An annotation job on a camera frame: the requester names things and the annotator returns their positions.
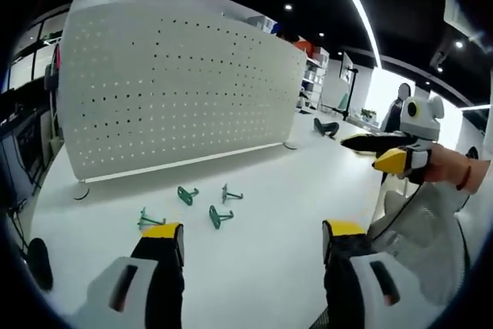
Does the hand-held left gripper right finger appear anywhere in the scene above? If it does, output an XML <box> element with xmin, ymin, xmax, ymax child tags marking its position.
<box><xmin>321</xmin><ymin>219</ymin><xmax>404</xmax><ymax>329</ymax></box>

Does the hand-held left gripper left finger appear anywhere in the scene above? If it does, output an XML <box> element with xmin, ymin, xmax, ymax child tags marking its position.
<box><xmin>71</xmin><ymin>222</ymin><xmax>186</xmax><ymax>329</ymax></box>

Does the green hook assembly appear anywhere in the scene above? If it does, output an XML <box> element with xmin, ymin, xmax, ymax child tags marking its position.
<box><xmin>136</xmin><ymin>206</ymin><xmax>167</xmax><ymax>233</ymax></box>
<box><xmin>176</xmin><ymin>185</ymin><xmax>200</xmax><ymax>207</ymax></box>
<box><xmin>208</xmin><ymin>204</ymin><xmax>235</xmax><ymax>230</ymax></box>
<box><xmin>220</xmin><ymin>183</ymin><xmax>245</xmax><ymax>204</ymax></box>

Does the white perforated mounting plate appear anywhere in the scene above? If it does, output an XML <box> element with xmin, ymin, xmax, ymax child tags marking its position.
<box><xmin>56</xmin><ymin>0</ymin><xmax>309</xmax><ymax>201</ymax></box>

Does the person's right hand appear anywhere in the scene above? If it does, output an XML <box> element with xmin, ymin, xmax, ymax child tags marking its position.
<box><xmin>422</xmin><ymin>143</ymin><xmax>471</xmax><ymax>193</ymax></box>

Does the black curved object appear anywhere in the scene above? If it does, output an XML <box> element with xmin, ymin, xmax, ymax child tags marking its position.
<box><xmin>313</xmin><ymin>116</ymin><xmax>340</xmax><ymax>140</ymax></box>

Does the black tripod stand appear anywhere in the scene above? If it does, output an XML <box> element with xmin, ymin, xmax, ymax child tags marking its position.
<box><xmin>340</xmin><ymin>67</ymin><xmax>360</xmax><ymax>121</ymax></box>

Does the white storage shelf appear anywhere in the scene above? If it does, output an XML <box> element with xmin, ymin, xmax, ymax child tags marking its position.
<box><xmin>298</xmin><ymin>45</ymin><xmax>331</xmax><ymax>111</ymax></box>

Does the black round padded object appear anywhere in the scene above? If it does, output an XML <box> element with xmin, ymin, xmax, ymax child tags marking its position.
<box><xmin>27</xmin><ymin>237</ymin><xmax>55</xmax><ymax>292</ymax></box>

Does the ceiling light strip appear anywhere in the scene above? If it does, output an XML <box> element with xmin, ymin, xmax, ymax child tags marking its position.
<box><xmin>324</xmin><ymin>0</ymin><xmax>383</xmax><ymax>69</ymax></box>

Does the dark desk monitor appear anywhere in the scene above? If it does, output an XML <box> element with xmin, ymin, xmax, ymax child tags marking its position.
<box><xmin>0</xmin><ymin>111</ymin><xmax>45</xmax><ymax>199</ymax></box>

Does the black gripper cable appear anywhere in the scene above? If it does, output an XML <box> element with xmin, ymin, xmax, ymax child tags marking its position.
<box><xmin>368</xmin><ymin>179</ymin><xmax>424</xmax><ymax>240</ymax></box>

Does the red wrist bracelet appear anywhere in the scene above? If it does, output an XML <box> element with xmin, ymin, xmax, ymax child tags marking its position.
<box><xmin>456</xmin><ymin>164</ymin><xmax>473</xmax><ymax>191</ymax></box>

